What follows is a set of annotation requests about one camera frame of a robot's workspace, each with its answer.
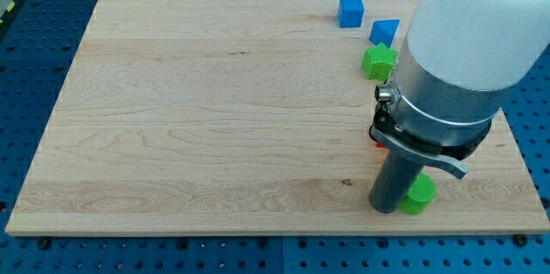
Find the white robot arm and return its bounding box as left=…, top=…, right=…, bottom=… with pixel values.
left=393, top=0, right=549, bottom=146

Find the wooden board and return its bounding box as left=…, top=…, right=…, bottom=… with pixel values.
left=6, top=0, right=549, bottom=236

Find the green star block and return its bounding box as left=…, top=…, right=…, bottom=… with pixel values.
left=362, top=43, right=399, bottom=82

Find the blue cube block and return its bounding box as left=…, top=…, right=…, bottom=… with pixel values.
left=337, top=0, right=364, bottom=27

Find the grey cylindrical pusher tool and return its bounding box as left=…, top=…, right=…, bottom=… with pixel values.
left=369, top=151, right=424, bottom=213

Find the blue triangular block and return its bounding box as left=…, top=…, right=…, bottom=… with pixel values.
left=369, top=19, right=400, bottom=48

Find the green cylinder block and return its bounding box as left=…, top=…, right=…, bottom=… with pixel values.
left=399, top=173, right=437, bottom=215

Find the black quick-release clamp with lever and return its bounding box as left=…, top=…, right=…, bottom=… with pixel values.
left=369, top=102, right=492, bottom=180

